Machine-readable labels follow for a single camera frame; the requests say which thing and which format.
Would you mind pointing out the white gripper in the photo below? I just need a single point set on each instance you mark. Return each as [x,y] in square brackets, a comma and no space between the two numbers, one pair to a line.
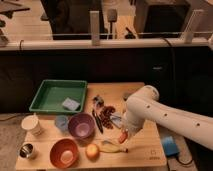
[131,128]

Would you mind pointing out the orange red pepper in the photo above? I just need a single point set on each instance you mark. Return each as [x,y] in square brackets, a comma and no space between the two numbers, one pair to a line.
[123,137]

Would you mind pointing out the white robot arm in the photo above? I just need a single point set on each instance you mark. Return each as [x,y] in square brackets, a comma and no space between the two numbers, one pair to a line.
[144,105]

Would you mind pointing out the white plastic cup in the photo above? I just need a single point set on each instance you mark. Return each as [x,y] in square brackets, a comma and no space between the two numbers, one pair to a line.
[32,125]

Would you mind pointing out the small metal cup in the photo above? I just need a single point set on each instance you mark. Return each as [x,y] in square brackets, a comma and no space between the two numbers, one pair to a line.
[27,151]

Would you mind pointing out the blue white packet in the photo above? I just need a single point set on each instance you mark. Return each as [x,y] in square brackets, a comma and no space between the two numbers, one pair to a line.
[116,119]

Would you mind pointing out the yellow banana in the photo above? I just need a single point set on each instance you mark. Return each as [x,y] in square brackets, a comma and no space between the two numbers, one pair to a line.
[110,147]

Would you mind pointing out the dark red grape bunch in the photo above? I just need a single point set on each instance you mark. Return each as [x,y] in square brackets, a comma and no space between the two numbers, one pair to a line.
[105,116]

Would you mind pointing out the dark grey sponge block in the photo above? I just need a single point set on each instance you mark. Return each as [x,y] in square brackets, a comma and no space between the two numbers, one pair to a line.
[126,96]

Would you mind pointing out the yellow red apple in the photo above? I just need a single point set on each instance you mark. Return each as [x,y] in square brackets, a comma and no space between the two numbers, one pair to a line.
[92,151]

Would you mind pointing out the blue object beside table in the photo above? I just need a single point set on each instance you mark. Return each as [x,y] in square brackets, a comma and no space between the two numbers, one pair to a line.
[169,146]

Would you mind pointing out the small grey toy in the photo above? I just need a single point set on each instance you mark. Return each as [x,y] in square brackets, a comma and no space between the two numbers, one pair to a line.
[98,101]

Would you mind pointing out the purple bowl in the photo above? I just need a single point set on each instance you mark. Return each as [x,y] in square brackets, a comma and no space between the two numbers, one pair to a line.
[81,125]

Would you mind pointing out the blue sponge in tray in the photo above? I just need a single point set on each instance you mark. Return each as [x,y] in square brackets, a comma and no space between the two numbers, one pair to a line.
[70,104]

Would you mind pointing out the orange bowl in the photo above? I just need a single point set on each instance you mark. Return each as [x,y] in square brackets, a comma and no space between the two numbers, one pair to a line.
[64,153]

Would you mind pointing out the grey blue crumpled cloth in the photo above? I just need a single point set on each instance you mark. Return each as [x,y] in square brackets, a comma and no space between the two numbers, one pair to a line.
[61,122]

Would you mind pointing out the green plastic tray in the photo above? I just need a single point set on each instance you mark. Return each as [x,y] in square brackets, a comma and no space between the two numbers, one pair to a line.
[52,93]

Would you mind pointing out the black handled utensil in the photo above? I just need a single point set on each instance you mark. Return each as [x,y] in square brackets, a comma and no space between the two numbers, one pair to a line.
[98,122]

